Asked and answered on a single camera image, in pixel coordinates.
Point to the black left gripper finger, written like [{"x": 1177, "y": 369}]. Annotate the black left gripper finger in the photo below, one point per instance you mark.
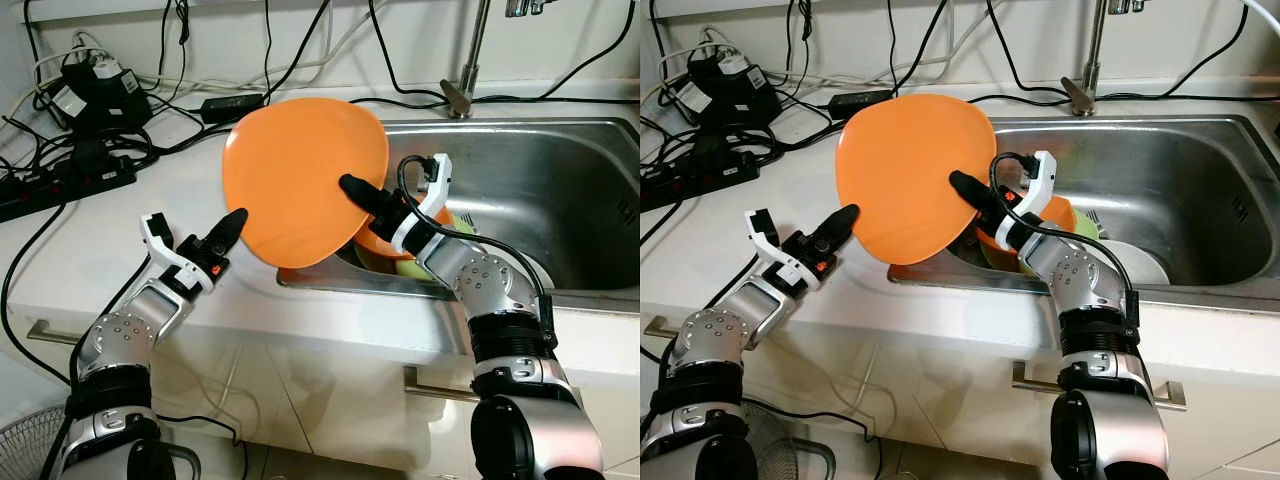
[
  {"x": 840, "y": 228},
  {"x": 228, "y": 232}
]

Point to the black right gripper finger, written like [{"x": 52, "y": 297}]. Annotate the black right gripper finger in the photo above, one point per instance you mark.
[
  {"x": 975, "y": 192},
  {"x": 368, "y": 195}
]

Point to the green plate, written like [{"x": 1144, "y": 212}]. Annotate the green plate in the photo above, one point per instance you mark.
[
  {"x": 408, "y": 268},
  {"x": 1088, "y": 225}
]

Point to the orange plate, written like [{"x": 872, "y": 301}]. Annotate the orange plate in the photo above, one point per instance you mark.
[
  {"x": 300, "y": 170},
  {"x": 910, "y": 170}
]

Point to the gold fork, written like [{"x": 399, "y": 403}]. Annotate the gold fork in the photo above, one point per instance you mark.
[{"x": 1096, "y": 216}]

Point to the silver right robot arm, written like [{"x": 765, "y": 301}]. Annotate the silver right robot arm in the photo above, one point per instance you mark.
[
  {"x": 1090, "y": 290},
  {"x": 490, "y": 290}
]

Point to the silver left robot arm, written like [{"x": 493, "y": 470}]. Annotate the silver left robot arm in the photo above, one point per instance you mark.
[
  {"x": 125, "y": 335},
  {"x": 720, "y": 345}
]

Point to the white kitchen cabinet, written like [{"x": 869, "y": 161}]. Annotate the white kitchen cabinet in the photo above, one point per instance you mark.
[
  {"x": 930, "y": 420},
  {"x": 320, "y": 420}
]

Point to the black power adapter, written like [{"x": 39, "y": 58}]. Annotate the black power adapter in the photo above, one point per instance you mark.
[
  {"x": 860, "y": 104},
  {"x": 233, "y": 107}
]

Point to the black power strip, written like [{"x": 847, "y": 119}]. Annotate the black power strip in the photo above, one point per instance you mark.
[
  {"x": 70, "y": 185},
  {"x": 700, "y": 172}
]

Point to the stainless steel sink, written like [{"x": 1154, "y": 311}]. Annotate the stainless steel sink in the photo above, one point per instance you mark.
[
  {"x": 1180, "y": 180},
  {"x": 560, "y": 190}
]

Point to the black charger box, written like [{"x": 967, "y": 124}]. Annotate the black charger box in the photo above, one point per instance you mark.
[
  {"x": 105, "y": 100},
  {"x": 735, "y": 95}
]

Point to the silver faucet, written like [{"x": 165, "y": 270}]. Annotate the silver faucet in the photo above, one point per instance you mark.
[
  {"x": 475, "y": 55},
  {"x": 1095, "y": 55}
]

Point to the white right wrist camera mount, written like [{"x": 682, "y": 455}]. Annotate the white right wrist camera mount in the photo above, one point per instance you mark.
[
  {"x": 443, "y": 180},
  {"x": 1048, "y": 180}
]

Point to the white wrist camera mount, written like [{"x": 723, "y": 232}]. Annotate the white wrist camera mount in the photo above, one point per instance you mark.
[
  {"x": 1048, "y": 180},
  {"x": 762, "y": 228},
  {"x": 443, "y": 180},
  {"x": 158, "y": 232}
]

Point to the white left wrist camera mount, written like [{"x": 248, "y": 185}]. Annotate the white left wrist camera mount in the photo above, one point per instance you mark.
[
  {"x": 762, "y": 228},
  {"x": 158, "y": 232}
]

